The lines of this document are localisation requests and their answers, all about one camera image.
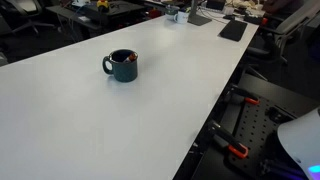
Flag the dark office chair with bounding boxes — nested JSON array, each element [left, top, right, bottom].
[[0, 0, 56, 36]]

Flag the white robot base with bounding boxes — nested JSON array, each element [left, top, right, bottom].
[[277, 107, 320, 180]]

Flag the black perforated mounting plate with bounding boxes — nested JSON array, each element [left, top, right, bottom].
[[228, 94, 301, 180]]

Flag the dark green ceramic mug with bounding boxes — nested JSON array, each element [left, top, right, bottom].
[[102, 48, 139, 83]]

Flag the white coffee mug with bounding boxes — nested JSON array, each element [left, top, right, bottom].
[[173, 10, 190, 25]]

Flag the black flat pad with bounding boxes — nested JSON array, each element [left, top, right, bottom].
[[218, 19, 249, 43]]

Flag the gray office chair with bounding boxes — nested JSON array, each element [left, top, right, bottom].
[[246, 0, 320, 66]]

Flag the yellow toy object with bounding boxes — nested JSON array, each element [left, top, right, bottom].
[[96, 0, 110, 14]]

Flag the black clamp with orange handle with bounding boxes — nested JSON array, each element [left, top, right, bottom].
[[223, 83, 260, 106], [207, 119, 250, 160]]

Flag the gray monitor stand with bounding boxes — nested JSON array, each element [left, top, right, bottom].
[[187, 0, 213, 27]]

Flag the marker with orange cap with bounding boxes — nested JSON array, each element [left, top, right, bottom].
[[123, 52, 138, 63]]

